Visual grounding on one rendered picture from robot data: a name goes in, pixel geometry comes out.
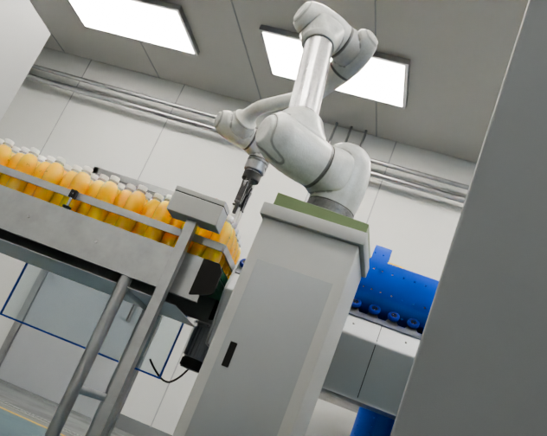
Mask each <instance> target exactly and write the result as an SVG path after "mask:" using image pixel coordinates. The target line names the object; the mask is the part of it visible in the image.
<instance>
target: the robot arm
mask: <svg viewBox="0 0 547 436"><path fill-rule="evenodd" d="M293 25H294V27H295V29H296V31H297V32H298V33H299V38H300V41H301V46H302V48H303V53H302V56H301V60H300V63H299V69H298V73H297V77H296V81H295V84H294V88H293V92H292V93H286V94H282V95H278V96H274V97H271V98H267V99H261V100H259V101H256V102H254V103H253V104H252V105H250V106H248V107H247V108H245V109H244V110H241V109H239V110H237V111H235V112H231V111H227V110H225V111H221V112H219V113H218V114H217V115H216V119H215V122H214V126H215V128H216V131H217V132H218V133H219V134H220V135H221V136H222V137H223V138H225V139H226V140H227V141H229V142H230V143H231V144H233V145H235V146H237V147H240V148H241V149H243V150H244V151H245V152H246V153H247V154H248V155H249V156H248V160H247V162H246V164H245V166H244V172H243V174H242V177H241V178H242V179H243V180H242V182H241V187H240V188H239V191H238V193H237V195H236V198H235V200H234V202H233V203H232V204H233V205H234V206H233V208H232V210H231V212H230V214H229V215H231V216H232V217H234V220H233V221H232V222H233V223H235V221H236V222H238V220H239V218H240V216H241V213H244V212H243V211H244V208H245V207H246V205H247V203H248V199H249V197H250V196H251V195H252V193H251V191H252V189H253V188H252V187H253V185H257V184H259V182H260V179H261V178H262V177H263V176H264V175H265V172H266V170H267V167H268V165H269V164H271V165H272V166H273V167H274V168H275V169H276V170H278V171H279V172H281V173H282V174H284V175H285V176H287V177H289V178H290V179H292V180H294V181H295V182H296V183H299V184H301V185H303V186H304V187H305V188H306V190H307V192H308V193H309V194H310V196H309V199H308V201H307V202H308V203H311V204H313V205H315V206H318V207H321V208H325V209H328V210H330V211H332V212H335V213H338V214H341V215H345V216H347V217H350V218H352V219H353V218H354V216H355V214H356V212H357V210H358V208H359V206H360V204H361V202H362V200H363V198H364V195H365V192H366V190H367V187H368V184H369V180H370V158H369V156H368V154H367V152H366V151H365V150H364V149H363V148H361V147H360V146H358V145H356V144H351V143H338V144H335V145H333V146H332V145H330V144H329V143H327V142H326V141H325V140H326V137H325V131H324V124H323V121H322V119H321V118H320V116H319V110H320V107H321V102H322V99H323V98H324V97H326V96H327V95H329V94H330V93H332V92H333V91H335V90H336V89H337V88H339V87H341V86H342V85H343V84H344V83H346V82H347V81H349V80H350V79H351V78H352V77H354V76H355V75H356V74H358V73H359V72H360V71H361V70H362V69H363V68H364V67H365V65H366V64H367V63H368V62H369V60H370V59H371V57H372V56H373V54H374V53H375V51H376V46H377V44H378V41H377V38H376V37H375V35H374V34H373V33H372V32H371V31H370V30H367V29H360V30H359V31H356V30H355V29H354V28H352V27H351V26H350V25H349V24H348V23H347V22H346V21H345V19H343V18H342V17H341V16H340V15H339V14H337V13H336V12H335V11H333V10H331V9H330V8H328V7H327V6H325V5H323V4H322V3H317V2H313V1H311V2H306V3H304V4H303V5H302V6H301V7H300V8H299V10H298V11H297V12H296V14H295V16H294V18H293ZM331 58H332V60H331ZM330 61H331V62H330ZM283 109H285V110H283ZM278 110H283V111H282V112H276V113H273V114H271V115H269V116H268V117H266V118H265V119H264V120H263V121H262V122H261V124H260V126H259V128H258V130H257V129H255V127H256V123H255V120H256V119H257V118H258V117H259V116H260V115H262V114H263V113H266V112H273V111H278Z"/></svg>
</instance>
